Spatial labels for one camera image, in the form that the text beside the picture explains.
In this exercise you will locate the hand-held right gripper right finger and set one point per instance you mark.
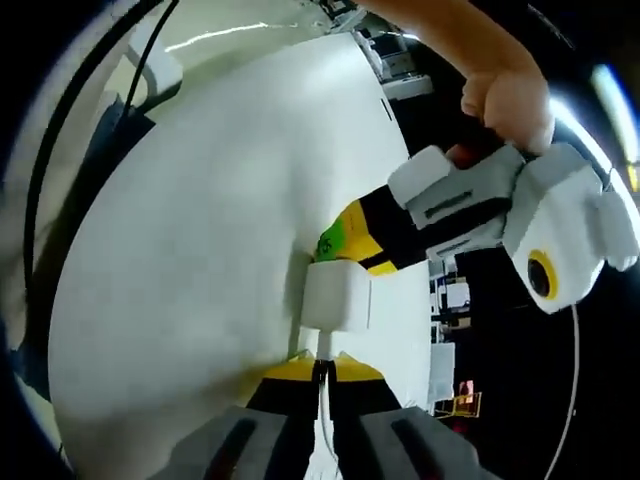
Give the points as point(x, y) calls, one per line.
point(365, 405)

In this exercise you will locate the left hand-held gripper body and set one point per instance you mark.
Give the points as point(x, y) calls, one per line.
point(555, 225)

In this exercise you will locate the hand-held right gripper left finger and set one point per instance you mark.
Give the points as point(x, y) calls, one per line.
point(280, 400)

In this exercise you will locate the white charger adapter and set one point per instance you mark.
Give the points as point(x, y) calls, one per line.
point(335, 295)

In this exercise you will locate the person's left hand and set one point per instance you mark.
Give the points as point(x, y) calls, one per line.
point(515, 110)

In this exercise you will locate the yellow chair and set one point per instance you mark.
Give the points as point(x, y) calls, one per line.
point(462, 400)

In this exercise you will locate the black pen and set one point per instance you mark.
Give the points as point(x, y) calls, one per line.
point(385, 109)

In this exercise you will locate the long ceiling light strip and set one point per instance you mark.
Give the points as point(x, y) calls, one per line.
point(612, 100)

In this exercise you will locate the white office chair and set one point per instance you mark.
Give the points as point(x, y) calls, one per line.
point(152, 60)

